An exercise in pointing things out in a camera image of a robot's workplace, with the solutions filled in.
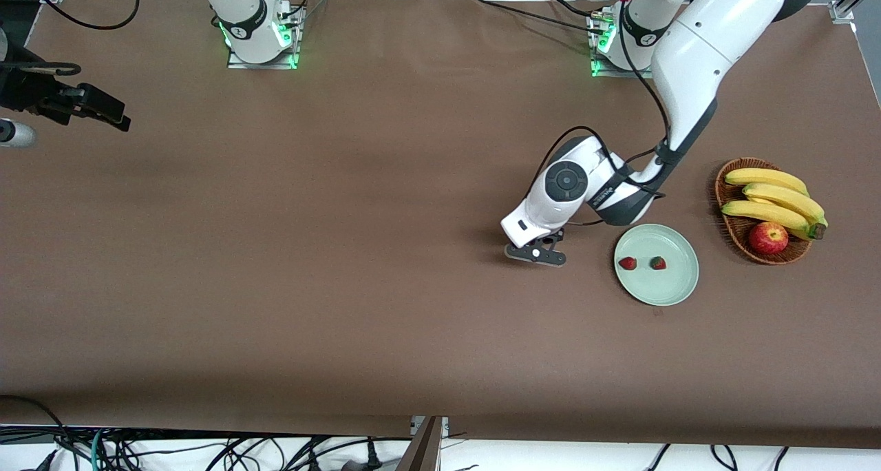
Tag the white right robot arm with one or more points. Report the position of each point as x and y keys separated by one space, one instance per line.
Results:
x=244 y=16

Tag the pale green round plate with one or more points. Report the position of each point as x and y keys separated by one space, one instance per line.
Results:
x=656 y=288

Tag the brown wicker basket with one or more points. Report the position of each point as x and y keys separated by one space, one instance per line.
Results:
x=740 y=233

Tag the red apple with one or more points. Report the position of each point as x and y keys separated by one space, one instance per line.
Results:
x=768 y=239

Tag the small metal bracket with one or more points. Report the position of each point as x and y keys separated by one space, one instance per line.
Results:
x=415 y=424

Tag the paper table cover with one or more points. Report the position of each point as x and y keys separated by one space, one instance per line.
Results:
x=440 y=354

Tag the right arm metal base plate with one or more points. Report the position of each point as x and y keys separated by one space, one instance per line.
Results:
x=275 y=62

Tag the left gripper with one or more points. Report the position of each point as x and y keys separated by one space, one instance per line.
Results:
x=557 y=236

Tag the black power plug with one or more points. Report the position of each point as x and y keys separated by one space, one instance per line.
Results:
x=372 y=457

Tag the yellow banana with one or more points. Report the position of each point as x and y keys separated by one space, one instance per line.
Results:
x=764 y=178
x=764 y=213
x=788 y=199

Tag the red strawberry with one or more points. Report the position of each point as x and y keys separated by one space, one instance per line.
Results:
x=627 y=263
x=659 y=263

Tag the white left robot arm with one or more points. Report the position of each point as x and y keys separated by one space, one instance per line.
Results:
x=702 y=51

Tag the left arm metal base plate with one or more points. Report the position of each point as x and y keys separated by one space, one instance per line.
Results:
x=609 y=73

